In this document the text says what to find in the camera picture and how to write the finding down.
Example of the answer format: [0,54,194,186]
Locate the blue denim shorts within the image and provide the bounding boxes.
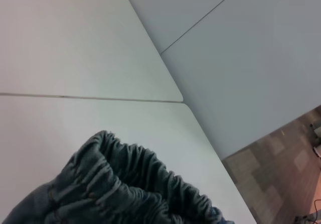
[0,130,235,224]

